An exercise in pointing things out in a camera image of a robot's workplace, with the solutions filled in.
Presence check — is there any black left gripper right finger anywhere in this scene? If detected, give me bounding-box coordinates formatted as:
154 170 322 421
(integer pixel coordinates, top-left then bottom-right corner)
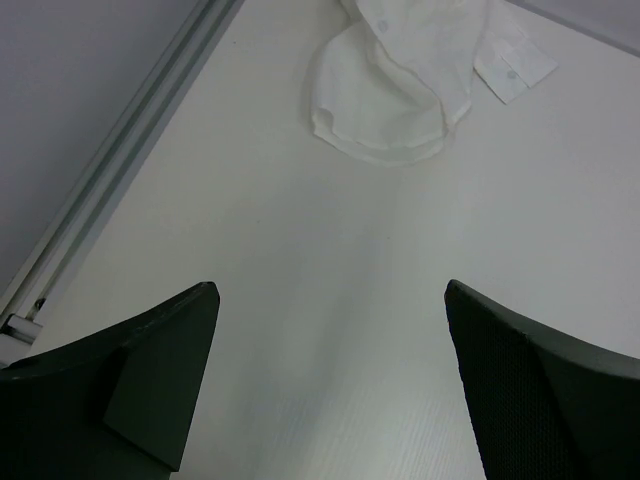
444 280 639 479

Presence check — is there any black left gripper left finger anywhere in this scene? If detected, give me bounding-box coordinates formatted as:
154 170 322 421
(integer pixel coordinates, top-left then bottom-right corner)
1 282 220 479

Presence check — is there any white shirt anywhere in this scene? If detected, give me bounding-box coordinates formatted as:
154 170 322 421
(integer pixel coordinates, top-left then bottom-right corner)
310 0 557 165

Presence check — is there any aluminium frame rail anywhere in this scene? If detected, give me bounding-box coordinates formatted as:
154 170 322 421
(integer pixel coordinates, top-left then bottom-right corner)
1 1 242 366

